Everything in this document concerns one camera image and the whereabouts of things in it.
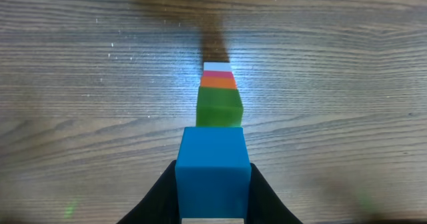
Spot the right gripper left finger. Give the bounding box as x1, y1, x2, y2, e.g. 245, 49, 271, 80
116, 159, 179, 224

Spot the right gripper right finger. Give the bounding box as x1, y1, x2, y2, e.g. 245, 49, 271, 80
246, 163, 304, 224

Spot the red cube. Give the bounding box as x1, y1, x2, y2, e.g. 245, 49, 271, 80
202, 70, 235, 79

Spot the orange cube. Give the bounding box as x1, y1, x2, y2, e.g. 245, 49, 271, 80
199, 76, 238, 90

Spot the white cube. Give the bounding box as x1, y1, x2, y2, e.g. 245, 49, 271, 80
203, 61, 233, 73

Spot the green cube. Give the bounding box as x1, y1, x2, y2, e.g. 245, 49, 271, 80
195, 86, 244, 128

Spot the blue cube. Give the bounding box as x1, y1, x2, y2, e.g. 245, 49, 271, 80
174, 126, 252, 220

